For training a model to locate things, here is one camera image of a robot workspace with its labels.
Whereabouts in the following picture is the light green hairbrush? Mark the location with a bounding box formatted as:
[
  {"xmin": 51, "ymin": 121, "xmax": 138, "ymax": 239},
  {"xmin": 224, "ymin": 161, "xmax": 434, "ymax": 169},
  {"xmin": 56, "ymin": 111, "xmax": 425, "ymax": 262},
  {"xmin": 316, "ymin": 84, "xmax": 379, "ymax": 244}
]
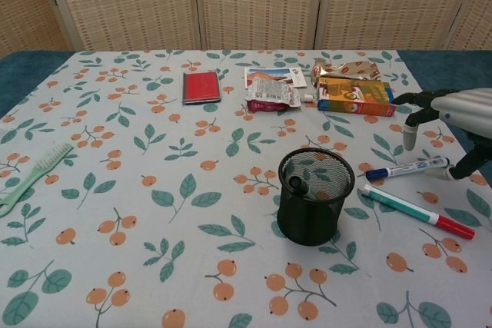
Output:
[{"xmin": 0, "ymin": 142, "xmax": 76, "ymax": 218}]

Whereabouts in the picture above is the green black-capped marker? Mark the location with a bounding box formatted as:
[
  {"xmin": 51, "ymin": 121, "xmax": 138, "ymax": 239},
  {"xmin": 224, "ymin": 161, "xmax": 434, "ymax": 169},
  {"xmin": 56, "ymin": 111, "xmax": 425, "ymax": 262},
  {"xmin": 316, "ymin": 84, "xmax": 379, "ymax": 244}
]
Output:
[{"xmin": 288, "ymin": 175, "xmax": 309, "ymax": 197}]

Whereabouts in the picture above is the orange blue cardboard box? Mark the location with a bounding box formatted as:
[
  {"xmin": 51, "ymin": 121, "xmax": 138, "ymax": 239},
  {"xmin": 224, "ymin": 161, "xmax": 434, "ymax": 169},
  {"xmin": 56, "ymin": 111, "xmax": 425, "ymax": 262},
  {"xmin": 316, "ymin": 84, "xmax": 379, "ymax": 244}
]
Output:
[{"xmin": 317, "ymin": 77, "xmax": 397, "ymax": 118}]

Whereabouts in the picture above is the bamboo folding screen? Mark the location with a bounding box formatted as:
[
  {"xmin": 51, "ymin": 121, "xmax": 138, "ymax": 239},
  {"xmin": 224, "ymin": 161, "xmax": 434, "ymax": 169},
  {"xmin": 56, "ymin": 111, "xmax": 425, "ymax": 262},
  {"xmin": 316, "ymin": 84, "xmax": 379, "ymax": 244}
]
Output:
[{"xmin": 0, "ymin": 0, "xmax": 492, "ymax": 58}]

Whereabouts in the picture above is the red card wallet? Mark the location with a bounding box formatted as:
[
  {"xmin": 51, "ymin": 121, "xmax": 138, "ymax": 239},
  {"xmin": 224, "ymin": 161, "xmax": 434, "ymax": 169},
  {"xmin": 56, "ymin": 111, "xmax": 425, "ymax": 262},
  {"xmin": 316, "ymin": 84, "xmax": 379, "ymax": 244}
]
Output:
[{"xmin": 181, "ymin": 70, "xmax": 223, "ymax": 106}]

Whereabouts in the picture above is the black round cup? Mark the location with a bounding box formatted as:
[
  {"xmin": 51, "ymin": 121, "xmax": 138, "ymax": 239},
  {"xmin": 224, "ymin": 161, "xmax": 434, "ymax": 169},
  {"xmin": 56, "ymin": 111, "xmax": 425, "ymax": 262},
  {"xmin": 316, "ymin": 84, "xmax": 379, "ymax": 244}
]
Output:
[{"xmin": 277, "ymin": 147, "xmax": 355, "ymax": 247}]

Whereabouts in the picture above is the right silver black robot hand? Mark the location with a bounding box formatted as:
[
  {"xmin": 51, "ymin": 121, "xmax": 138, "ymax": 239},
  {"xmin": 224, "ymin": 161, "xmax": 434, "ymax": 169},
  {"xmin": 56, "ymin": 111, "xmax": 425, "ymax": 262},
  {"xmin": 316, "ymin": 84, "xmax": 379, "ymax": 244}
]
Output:
[{"xmin": 391, "ymin": 88, "xmax": 492, "ymax": 181}]

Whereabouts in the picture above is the red capped marker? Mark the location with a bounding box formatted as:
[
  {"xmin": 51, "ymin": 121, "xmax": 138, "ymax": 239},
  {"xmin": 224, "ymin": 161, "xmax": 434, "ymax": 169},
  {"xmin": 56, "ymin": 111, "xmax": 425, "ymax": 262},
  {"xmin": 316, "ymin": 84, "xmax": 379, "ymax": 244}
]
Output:
[{"xmin": 361, "ymin": 184, "xmax": 476, "ymax": 240}]

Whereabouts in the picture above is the floral leaf berry tablecloth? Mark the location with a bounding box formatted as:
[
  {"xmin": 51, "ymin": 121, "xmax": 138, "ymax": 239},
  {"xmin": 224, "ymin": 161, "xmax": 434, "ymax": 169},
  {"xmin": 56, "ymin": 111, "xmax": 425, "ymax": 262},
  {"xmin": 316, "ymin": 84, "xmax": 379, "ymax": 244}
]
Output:
[{"xmin": 0, "ymin": 49, "xmax": 492, "ymax": 328}]

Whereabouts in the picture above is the blue capped marker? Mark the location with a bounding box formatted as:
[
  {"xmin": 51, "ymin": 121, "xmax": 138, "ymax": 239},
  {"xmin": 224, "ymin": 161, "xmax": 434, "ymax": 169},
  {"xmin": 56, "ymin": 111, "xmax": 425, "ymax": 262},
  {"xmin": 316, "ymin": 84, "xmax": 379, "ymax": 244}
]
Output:
[{"xmin": 364, "ymin": 156, "xmax": 451, "ymax": 182}]

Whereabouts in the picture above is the temple photo postcard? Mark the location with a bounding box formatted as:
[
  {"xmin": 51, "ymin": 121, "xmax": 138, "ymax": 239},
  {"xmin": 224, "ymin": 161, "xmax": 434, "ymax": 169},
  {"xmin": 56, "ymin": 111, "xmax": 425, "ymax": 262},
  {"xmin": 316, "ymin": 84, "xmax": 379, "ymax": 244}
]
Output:
[{"xmin": 243, "ymin": 67, "xmax": 308, "ymax": 89}]

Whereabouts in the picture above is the silver red snack pouch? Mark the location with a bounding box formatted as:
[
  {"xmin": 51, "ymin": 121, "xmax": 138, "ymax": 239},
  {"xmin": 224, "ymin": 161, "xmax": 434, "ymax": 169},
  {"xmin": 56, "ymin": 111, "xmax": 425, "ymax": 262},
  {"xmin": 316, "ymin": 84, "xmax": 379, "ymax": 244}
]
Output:
[{"xmin": 245, "ymin": 76, "xmax": 302, "ymax": 113}]

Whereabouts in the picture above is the crumpled gold red wrapper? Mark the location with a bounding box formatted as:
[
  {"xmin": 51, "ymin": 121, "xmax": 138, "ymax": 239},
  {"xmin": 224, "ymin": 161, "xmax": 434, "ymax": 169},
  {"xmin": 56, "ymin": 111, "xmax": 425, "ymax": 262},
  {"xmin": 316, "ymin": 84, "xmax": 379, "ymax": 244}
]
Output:
[{"xmin": 311, "ymin": 59, "xmax": 381, "ymax": 82}]

